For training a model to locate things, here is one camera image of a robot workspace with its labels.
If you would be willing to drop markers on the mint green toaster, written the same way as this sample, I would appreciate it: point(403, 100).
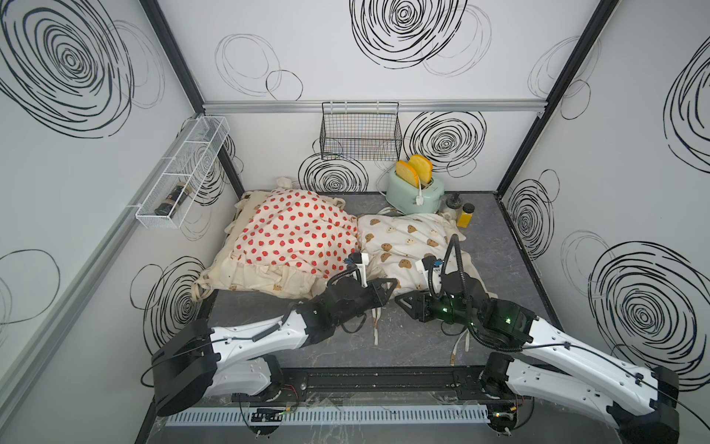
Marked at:
point(409, 199)

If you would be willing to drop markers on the front yellow toast slice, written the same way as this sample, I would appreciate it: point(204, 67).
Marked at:
point(407, 173)

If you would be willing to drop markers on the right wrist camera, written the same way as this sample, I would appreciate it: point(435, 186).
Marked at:
point(430, 268)

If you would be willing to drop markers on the clear bottle black cap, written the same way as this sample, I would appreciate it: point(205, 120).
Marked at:
point(453, 206)

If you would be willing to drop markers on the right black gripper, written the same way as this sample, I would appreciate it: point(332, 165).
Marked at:
point(419, 302)

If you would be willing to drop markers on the rear yellow toast slice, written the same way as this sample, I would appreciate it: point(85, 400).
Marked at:
point(423, 167)

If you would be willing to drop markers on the yellow toast slice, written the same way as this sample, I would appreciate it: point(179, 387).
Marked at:
point(423, 167)
point(407, 173)

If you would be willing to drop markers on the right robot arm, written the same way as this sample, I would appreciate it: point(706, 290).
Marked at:
point(532, 358)

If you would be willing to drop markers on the yellow bottle black cap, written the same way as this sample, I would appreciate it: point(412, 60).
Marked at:
point(466, 215)

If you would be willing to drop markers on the cream bear pillowcase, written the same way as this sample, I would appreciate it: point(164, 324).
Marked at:
point(396, 245)

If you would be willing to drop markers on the white slotted cable duct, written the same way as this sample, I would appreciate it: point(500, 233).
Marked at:
point(330, 415)

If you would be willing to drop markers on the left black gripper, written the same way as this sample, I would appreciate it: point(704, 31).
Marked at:
point(378, 298)

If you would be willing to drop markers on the cream bear pillow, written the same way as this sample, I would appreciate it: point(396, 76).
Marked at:
point(226, 274)

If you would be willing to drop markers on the dark item in shelf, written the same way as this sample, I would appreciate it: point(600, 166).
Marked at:
point(173, 200)

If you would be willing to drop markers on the strawberry print pillow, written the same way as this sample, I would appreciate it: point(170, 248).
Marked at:
point(301, 231)

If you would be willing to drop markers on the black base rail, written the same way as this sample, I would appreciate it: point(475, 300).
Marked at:
point(377, 382)

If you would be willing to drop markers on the white wire shelf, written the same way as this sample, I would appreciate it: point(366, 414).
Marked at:
point(197, 147)

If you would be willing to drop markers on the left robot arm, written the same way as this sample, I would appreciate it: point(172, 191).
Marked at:
point(202, 361)

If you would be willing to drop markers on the black wire basket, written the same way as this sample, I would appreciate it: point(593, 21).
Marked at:
point(362, 131)

